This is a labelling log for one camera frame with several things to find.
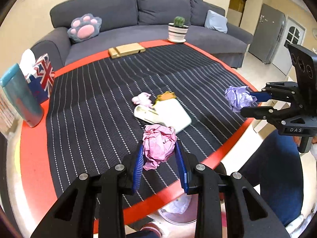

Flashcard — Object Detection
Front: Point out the white tissue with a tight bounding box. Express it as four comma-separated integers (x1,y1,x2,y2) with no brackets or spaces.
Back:
20,49,37,76

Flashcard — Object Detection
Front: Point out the light blue cushion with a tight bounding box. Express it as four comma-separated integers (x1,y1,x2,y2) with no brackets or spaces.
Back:
204,10,228,33

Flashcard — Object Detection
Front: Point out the potted cactus striped pot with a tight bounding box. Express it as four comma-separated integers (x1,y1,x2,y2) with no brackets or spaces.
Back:
167,16,189,43

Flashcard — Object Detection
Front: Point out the white door arched window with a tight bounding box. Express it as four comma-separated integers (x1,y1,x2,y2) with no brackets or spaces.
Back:
272,17,307,76

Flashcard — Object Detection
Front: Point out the purple paper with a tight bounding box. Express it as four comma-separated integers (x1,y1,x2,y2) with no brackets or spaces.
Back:
224,85,258,113

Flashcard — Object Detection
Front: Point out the person's right leg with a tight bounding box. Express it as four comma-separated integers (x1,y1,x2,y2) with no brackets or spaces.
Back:
238,130,304,226

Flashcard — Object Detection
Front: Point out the grey refrigerator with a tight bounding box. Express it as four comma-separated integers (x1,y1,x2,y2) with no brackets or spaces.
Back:
249,4,286,65

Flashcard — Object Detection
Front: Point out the teal thermos bottle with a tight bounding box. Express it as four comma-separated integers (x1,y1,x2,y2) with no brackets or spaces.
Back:
0,63,45,128

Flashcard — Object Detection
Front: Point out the clear pink waste bin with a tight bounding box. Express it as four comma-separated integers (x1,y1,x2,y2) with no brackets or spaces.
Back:
157,193,199,226

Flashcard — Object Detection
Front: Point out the white low cabinet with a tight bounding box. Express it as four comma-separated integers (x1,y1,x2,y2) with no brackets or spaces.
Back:
253,118,274,133

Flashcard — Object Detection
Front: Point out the orange keychain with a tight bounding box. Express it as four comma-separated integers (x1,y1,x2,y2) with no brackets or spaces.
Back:
156,92,177,104

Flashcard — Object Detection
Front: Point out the pink paper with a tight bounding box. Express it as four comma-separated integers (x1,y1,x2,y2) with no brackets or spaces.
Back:
142,124,177,171

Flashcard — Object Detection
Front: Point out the pale crumpled paper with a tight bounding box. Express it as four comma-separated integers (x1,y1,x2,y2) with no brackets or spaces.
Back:
168,196,190,214

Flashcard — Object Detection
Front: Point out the black striped table mat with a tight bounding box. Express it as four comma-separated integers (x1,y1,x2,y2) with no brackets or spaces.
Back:
45,42,253,209

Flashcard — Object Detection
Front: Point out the patterned beige curtain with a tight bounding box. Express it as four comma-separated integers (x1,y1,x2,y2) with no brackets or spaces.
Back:
0,89,18,134

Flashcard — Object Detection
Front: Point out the grey sofa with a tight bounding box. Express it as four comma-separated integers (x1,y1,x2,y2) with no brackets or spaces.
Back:
31,0,253,68

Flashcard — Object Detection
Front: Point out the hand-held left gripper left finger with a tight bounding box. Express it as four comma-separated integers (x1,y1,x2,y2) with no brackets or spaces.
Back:
31,140,144,238

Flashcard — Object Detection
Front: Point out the flag print tissue box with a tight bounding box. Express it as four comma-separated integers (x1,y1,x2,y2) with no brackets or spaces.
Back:
26,53,55,103

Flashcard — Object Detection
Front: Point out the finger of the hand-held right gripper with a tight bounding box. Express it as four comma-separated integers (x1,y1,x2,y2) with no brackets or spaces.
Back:
250,81,301,102
241,103,305,128

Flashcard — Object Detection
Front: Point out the grey pink paw cushion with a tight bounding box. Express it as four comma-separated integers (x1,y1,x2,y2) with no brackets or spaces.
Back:
67,13,102,44

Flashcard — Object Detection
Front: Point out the brown wooden door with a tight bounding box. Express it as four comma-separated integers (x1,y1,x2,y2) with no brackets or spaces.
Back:
228,0,249,28

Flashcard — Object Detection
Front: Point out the person's leg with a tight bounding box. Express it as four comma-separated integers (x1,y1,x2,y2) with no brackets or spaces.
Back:
238,130,304,226
124,222,170,238

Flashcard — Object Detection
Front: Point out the white slipper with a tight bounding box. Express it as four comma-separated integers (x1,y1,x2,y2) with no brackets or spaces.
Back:
285,213,314,233

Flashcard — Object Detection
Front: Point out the pink pig keychain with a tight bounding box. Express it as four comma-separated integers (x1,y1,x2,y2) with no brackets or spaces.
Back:
132,92,152,108

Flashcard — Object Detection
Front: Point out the white plastic package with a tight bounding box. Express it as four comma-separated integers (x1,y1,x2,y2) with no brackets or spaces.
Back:
134,99,192,133

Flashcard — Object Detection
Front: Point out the wooden phone stand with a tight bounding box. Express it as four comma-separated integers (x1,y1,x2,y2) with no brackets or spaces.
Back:
108,43,146,59

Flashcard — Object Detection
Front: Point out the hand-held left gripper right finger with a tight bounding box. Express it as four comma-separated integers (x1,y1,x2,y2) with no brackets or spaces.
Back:
175,141,285,238

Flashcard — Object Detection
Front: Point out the person's left leg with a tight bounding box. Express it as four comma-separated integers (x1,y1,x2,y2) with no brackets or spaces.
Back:
124,222,170,238

